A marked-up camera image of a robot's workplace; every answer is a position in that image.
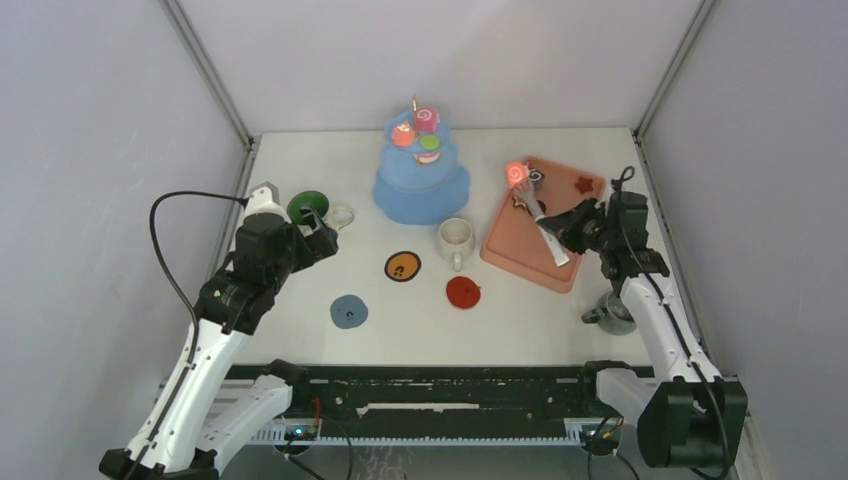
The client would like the green-lined floral cream mug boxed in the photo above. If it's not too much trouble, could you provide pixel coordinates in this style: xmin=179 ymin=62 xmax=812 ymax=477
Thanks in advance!
xmin=286 ymin=190 xmax=355 ymax=230

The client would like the pink frosted donut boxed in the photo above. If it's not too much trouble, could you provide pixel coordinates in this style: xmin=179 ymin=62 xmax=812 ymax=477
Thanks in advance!
xmin=415 ymin=150 xmax=441 ymax=164

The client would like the white speckled mug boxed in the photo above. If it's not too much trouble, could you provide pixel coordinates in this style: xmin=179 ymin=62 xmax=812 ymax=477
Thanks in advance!
xmin=437 ymin=218 xmax=475 ymax=272

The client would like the light pink swirl roll cake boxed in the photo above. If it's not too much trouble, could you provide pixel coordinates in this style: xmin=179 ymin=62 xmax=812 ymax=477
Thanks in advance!
xmin=505 ymin=162 xmax=529 ymax=189

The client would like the star-shaped brown cookie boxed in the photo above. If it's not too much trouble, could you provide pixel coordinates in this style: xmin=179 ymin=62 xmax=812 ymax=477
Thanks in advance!
xmin=512 ymin=195 xmax=529 ymax=212

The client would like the dark brown star cookie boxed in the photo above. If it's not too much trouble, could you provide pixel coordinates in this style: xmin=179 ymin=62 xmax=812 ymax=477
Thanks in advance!
xmin=574 ymin=176 xmax=594 ymax=195

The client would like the blue three-tier cake stand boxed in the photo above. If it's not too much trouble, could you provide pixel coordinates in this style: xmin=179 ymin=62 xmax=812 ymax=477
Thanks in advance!
xmin=372 ymin=98 xmax=471 ymax=226

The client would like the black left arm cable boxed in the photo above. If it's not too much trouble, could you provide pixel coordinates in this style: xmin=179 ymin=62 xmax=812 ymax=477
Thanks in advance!
xmin=148 ymin=191 xmax=252 ymax=372

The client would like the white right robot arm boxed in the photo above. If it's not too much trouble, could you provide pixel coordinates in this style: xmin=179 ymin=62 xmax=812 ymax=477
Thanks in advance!
xmin=536 ymin=192 xmax=748 ymax=479

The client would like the aluminium frame post left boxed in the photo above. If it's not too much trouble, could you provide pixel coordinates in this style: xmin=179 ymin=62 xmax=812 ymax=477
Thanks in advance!
xmin=158 ymin=0 xmax=254 ymax=150

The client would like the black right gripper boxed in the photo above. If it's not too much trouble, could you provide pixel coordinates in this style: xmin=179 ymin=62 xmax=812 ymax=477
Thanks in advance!
xmin=538 ymin=196 xmax=615 ymax=255

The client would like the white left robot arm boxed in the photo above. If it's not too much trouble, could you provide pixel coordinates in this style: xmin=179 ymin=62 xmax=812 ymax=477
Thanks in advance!
xmin=98 ymin=182 xmax=338 ymax=479

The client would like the green macaron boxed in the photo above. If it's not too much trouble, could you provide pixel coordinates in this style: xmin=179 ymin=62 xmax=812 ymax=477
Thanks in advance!
xmin=419 ymin=134 xmax=441 ymax=151

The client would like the aluminium frame post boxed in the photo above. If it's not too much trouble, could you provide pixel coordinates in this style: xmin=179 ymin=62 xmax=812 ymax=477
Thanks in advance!
xmin=633 ymin=0 xmax=720 ymax=145
xmin=158 ymin=0 xmax=254 ymax=150

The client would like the magenta swirl roll cake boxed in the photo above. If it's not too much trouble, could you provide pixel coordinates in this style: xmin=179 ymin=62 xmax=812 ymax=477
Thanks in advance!
xmin=414 ymin=107 xmax=440 ymax=135

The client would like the grey speckled mug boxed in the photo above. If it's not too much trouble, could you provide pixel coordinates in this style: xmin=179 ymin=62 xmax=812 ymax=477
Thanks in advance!
xmin=581 ymin=291 xmax=637 ymax=336

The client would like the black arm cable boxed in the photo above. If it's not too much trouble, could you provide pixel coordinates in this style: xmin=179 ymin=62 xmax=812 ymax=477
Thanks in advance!
xmin=148 ymin=191 xmax=252 ymax=372
xmin=609 ymin=165 xmax=733 ymax=480

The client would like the aluminium frame post right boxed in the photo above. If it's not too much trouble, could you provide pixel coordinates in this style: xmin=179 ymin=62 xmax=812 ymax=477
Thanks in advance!
xmin=633 ymin=0 xmax=720 ymax=145

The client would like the orange black-rimmed coaster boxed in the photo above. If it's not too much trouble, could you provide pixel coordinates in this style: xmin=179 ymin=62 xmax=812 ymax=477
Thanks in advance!
xmin=383 ymin=251 xmax=422 ymax=282

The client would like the red apple-shaped coaster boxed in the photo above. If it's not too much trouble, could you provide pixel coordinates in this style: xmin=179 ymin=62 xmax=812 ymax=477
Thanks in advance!
xmin=445 ymin=276 xmax=482 ymax=310

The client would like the blue-grey round coaster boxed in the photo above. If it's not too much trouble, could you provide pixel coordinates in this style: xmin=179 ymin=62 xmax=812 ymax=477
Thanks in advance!
xmin=330 ymin=294 xmax=369 ymax=330

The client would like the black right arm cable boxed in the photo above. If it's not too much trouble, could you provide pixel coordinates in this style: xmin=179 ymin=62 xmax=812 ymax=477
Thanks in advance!
xmin=609 ymin=165 xmax=733 ymax=480

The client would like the dark chocolate swirl roll cake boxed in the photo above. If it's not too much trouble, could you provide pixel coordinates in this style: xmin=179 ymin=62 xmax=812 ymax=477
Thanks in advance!
xmin=528 ymin=169 xmax=545 ymax=188

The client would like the pink rectangular tray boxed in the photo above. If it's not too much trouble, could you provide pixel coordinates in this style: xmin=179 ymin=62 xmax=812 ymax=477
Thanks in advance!
xmin=480 ymin=157 xmax=607 ymax=294

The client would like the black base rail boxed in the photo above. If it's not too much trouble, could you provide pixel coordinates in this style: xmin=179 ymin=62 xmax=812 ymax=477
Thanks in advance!
xmin=158 ymin=364 xmax=750 ymax=458

